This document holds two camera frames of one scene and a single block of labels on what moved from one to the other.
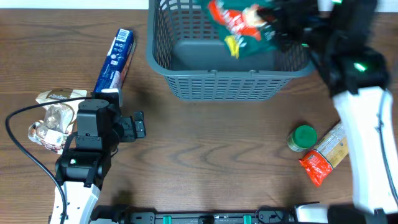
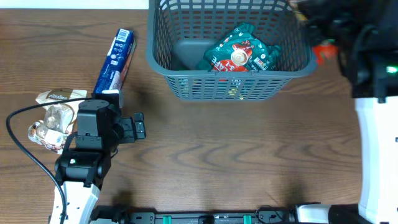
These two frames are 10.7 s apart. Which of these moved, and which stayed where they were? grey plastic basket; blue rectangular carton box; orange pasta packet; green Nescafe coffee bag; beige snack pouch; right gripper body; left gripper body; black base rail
Moved: right gripper body; green Nescafe coffee bag; orange pasta packet
Stayed: blue rectangular carton box; grey plastic basket; black base rail; left gripper body; beige snack pouch
